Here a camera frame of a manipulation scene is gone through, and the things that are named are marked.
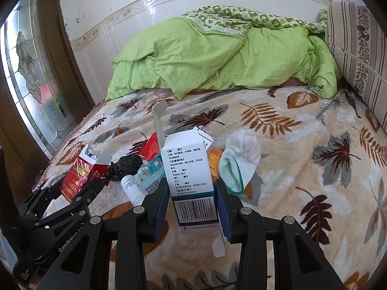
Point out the stained glass window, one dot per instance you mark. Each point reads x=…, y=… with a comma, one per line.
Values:
x=33, y=81

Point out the white green-banded medicine box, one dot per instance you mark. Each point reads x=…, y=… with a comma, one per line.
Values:
x=187, y=172

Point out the red white cigarette box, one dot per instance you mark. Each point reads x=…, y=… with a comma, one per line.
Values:
x=79, y=173

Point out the white sock with green cuff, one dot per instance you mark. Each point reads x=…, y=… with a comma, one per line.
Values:
x=242, y=154

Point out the crumpled red cardboard box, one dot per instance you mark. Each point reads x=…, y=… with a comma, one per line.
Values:
x=149, y=149

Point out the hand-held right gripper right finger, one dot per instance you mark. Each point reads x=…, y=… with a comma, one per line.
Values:
x=225, y=216

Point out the green patterned quilt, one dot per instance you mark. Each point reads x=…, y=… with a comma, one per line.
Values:
x=257, y=16

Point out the blue cartoon blister pack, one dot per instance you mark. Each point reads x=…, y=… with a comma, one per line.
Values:
x=154, y=169

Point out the black plastic bag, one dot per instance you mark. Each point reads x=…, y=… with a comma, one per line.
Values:
x=124, y=166

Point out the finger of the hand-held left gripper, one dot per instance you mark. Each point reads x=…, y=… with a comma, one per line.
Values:
x=45, y=198
x=86, y=196

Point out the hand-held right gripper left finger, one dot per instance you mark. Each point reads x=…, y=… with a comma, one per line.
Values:
x=160, y=210

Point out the plain green duvet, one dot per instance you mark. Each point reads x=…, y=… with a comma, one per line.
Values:
x=196, y=57

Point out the orange packet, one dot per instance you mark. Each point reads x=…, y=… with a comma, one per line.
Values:
x=215, y=160

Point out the small white plastic bottle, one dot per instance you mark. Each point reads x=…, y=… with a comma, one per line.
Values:
x=130, y=187

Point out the leaf-print fleece blanket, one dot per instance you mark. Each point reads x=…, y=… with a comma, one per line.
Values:
x=302, y=157

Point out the dark wooden window frame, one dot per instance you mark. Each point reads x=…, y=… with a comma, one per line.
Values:
x=69, y=51

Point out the striped floral pillow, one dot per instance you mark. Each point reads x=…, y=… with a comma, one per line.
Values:
x=353, y=51

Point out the white blue-striped medicine box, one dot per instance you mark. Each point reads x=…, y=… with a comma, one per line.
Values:
x=208, y=139

